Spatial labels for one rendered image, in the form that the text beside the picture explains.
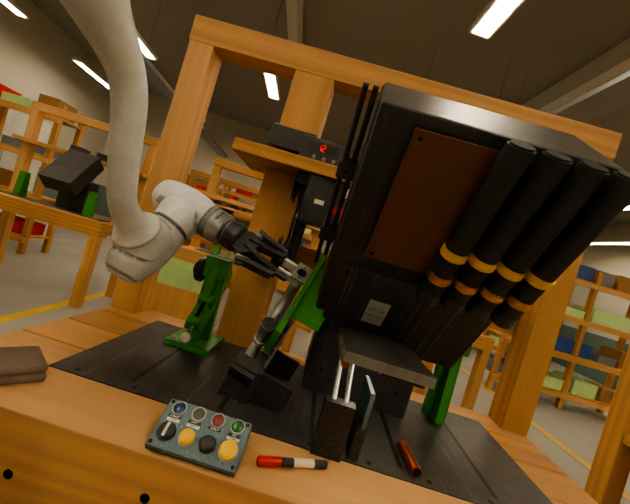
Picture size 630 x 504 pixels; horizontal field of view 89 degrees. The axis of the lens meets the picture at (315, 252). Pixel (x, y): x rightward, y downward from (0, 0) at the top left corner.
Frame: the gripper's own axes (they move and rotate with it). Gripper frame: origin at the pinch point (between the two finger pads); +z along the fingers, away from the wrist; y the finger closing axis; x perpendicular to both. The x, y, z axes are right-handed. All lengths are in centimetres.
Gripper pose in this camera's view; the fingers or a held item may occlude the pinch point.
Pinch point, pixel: (291, 272)
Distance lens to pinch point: 83.7
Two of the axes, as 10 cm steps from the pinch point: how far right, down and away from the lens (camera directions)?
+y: 4.0, -6.0, 7.0
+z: 8.5, 5.3, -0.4
